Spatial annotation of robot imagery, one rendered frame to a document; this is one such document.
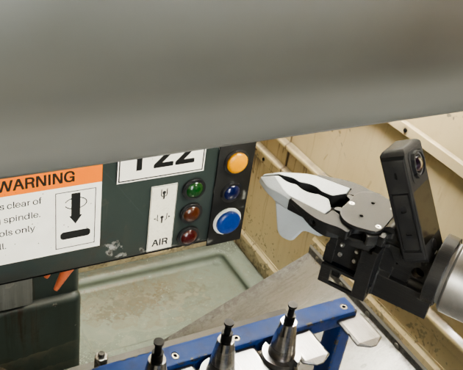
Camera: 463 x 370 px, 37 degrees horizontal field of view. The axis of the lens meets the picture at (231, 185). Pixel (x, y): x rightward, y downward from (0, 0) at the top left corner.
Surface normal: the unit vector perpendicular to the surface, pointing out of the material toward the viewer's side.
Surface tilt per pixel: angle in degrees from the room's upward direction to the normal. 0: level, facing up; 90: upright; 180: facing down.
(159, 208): 90
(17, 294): 90
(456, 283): 62
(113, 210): 90
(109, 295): 0
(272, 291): 24
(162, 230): 90
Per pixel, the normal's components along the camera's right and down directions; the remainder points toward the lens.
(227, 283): 0.13, -0.84
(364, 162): -0.89, 0.14
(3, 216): 0.47, 0.53
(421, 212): 0.79, -0.07
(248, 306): -0.26, -0.69
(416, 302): -0.53, 0.40
